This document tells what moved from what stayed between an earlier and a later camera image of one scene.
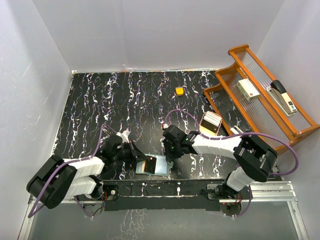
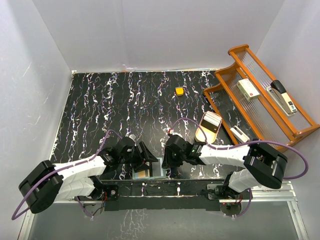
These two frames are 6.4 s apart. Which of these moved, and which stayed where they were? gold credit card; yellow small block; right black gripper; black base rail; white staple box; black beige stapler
Moved: right black gripper; gold credit card
Stayed: black beige stapler; yellow small block; white staple box; black base rail
